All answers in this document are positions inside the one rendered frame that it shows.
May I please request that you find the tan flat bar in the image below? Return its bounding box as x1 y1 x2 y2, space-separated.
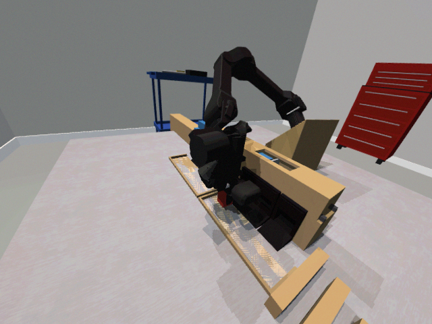
299 277 351 324

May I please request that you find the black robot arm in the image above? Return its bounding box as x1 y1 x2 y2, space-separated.
189 47 306 189

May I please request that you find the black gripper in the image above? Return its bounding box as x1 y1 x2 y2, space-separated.
217 155 262 206

